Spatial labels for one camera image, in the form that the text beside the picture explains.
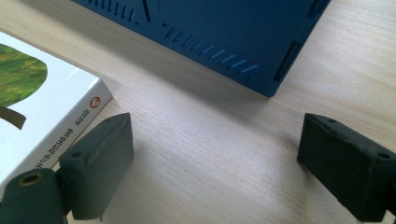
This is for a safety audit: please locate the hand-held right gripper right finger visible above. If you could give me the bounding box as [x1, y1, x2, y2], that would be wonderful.
[296, 112, 396, 223]

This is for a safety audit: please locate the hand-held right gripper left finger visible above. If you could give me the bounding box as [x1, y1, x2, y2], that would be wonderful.
[58, 112, 135, 221]

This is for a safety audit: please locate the white book with green leaf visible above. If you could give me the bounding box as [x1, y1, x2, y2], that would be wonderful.
[0, 31, 114, 197]

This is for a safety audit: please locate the blue plastic file rack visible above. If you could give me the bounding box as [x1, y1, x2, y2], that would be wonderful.
[70, 0, 332, 98]

